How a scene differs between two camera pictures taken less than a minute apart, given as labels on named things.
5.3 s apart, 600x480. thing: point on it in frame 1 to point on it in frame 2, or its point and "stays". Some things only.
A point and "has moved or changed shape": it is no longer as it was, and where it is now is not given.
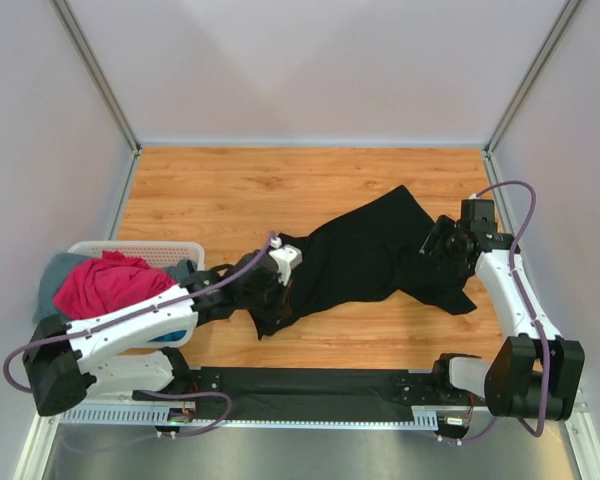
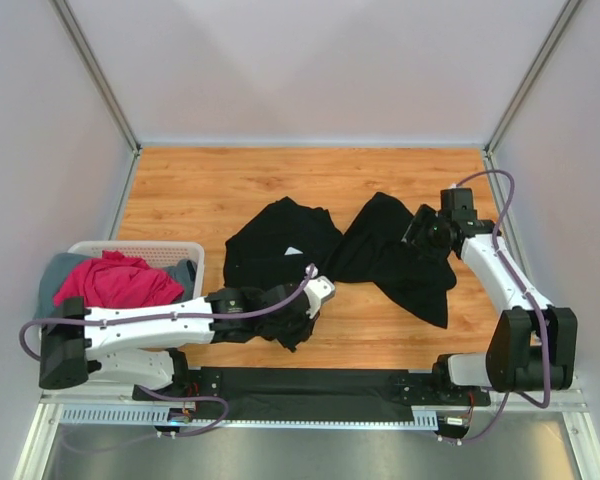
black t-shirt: x=374 y=249 has moved or changed shape
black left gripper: x=282 y=300 to x=306 y=322
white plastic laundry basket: x=157 y=254 stays
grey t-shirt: x=58 y=269 stays
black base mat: x=309 y=394 stays
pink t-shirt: x=93 y=283 stays
